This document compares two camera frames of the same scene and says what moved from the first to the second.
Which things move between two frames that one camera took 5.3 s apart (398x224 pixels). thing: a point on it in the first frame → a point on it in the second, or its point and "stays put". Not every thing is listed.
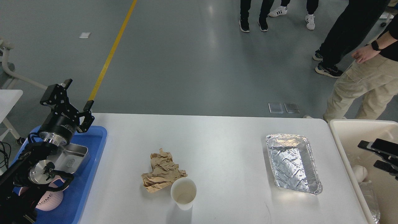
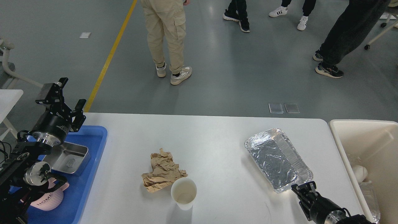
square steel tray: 71,158 stays put
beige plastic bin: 348,134 stays put
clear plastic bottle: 367,188 stays put
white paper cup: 183,191 stays put
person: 373,75 → 165,20
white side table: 8,98 stays put
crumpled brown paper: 165,171 stays put
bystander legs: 243,22 → 237,11
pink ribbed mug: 50,200 stays put
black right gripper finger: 392,170 → 305,210
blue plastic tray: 74,197 stays put
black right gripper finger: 384,148 → 307,191
